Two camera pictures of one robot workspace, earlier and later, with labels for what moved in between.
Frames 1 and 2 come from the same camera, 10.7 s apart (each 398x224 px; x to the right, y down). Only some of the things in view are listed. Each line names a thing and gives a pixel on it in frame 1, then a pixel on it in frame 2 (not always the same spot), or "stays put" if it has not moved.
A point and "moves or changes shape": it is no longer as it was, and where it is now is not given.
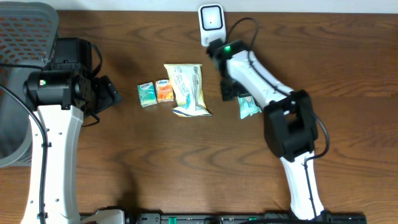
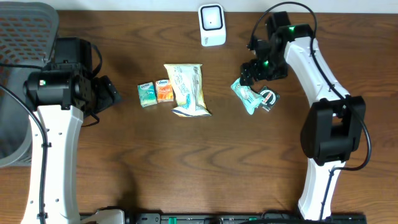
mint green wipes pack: [247, 106] moves or changes shape
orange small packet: [165, 93] stays put
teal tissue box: [147, 94] stays put
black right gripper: [225, 91] -> [256, 71]
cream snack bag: [188, 81] stays put
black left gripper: [104, 93] stays put
